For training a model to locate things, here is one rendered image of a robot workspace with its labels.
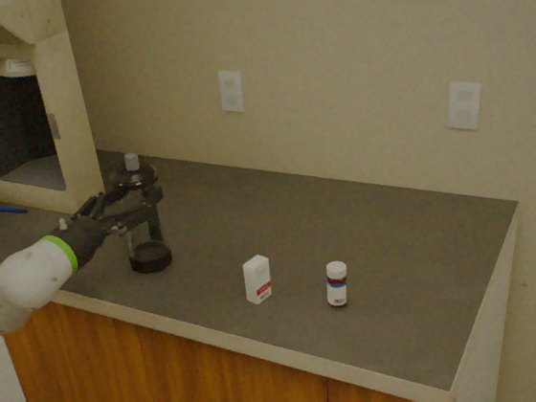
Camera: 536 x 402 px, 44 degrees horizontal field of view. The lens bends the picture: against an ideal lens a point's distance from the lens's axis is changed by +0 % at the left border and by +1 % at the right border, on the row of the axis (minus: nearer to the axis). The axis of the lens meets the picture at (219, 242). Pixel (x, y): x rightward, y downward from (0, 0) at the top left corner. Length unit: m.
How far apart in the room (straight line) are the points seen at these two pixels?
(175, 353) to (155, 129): 0.88
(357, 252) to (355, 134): 0.41
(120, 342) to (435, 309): 0.70
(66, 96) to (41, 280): 0.67
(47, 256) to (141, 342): 0.38
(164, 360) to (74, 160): 0.60
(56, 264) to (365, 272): 0.64
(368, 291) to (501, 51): 0.63
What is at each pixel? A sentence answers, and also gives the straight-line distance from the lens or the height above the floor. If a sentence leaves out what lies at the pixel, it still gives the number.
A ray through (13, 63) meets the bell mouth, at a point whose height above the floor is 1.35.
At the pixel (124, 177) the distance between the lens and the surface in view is 1.43.
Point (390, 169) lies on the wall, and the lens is 1.83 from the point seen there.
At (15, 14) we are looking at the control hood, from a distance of 1.65.
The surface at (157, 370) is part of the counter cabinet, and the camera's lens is 1.56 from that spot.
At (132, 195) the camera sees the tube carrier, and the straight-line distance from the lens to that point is 1.43.
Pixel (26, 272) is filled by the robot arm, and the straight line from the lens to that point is 1.21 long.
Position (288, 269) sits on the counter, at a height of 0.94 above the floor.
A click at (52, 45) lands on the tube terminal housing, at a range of 1.72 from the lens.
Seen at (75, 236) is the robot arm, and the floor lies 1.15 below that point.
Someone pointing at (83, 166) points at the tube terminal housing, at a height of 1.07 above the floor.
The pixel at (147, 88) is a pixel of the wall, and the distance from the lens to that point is 2.09.
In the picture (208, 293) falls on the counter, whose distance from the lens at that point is 1.43.
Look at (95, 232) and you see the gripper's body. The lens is 1.33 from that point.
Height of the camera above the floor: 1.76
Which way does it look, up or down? 31 degrees down
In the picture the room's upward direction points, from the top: 8 degrees counter-clockwise
